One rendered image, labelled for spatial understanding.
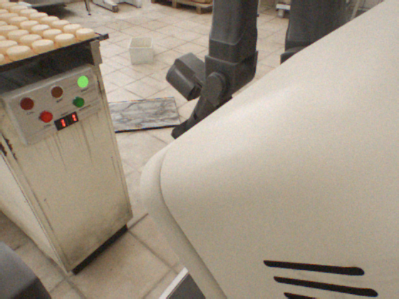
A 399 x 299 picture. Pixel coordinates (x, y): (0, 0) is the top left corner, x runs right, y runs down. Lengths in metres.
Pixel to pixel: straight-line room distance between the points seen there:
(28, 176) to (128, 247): 0.63
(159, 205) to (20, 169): 0.84
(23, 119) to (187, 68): 0.50
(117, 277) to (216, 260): 1.25
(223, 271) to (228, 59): 0.35
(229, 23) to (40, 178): 0.76
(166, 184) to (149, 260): 1.27
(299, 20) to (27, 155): 0.79
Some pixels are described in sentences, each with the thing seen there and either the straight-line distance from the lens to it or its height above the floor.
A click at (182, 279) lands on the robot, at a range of 0.44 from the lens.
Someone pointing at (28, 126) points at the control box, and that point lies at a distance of 0.90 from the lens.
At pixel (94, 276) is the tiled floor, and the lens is 1.43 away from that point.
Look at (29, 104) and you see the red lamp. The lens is 0.88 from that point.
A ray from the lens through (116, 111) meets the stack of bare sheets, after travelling 2.34.
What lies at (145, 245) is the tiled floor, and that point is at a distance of 1.46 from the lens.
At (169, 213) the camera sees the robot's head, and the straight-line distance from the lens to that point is 0.17.
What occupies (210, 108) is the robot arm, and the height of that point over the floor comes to 0.93.
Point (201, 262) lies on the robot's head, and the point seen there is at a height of 1.04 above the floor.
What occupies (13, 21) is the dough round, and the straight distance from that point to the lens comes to 1.13.
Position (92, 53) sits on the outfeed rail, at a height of 0.88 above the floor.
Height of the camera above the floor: 1.20
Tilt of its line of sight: 39 degrees down
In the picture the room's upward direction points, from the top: straight up
